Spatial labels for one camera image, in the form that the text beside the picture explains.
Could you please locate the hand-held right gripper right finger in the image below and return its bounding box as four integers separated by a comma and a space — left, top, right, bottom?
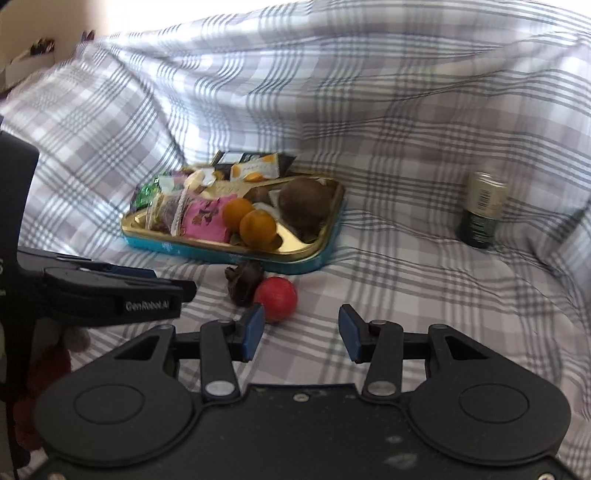
338, 304, 491, 400

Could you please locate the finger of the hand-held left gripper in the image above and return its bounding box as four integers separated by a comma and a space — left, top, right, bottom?
17, 246, 158, 280
42, 268, 198, 329

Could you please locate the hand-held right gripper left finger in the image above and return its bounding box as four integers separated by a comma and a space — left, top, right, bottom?
113, 304, 267, 400

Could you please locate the pinkish red round fruit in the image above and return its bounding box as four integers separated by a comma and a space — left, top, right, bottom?
253, 277, 298, 324

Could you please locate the dark brown fruit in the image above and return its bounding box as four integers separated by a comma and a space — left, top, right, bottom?
225, 260, 265, 306

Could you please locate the clear nut snack packet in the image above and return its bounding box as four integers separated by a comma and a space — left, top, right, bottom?
148, 194, 192, 236

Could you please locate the green candy wrapper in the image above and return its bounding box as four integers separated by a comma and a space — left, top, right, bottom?
130, 182, 162, 213

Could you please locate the gold and blue tin tray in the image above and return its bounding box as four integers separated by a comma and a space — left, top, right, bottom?
121, 172, 347, 276

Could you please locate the pink snack packet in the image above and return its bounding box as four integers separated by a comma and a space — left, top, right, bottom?
182, 196, 236, 243

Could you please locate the small orange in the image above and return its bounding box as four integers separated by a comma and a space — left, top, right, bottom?
223, 197, 254, 229
239, 209, 278, 248

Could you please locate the brown round fruit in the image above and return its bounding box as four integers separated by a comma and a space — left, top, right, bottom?
278, 180, 336, 232

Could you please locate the cardboard box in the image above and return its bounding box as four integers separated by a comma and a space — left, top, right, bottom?
0, 39, 57, 93

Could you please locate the yellow pastry packet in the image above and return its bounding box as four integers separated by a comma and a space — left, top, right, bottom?
230, 154, 281, 183

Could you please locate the black snack packet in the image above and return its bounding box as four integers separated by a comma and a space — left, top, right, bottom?
212, 151, 297, 177

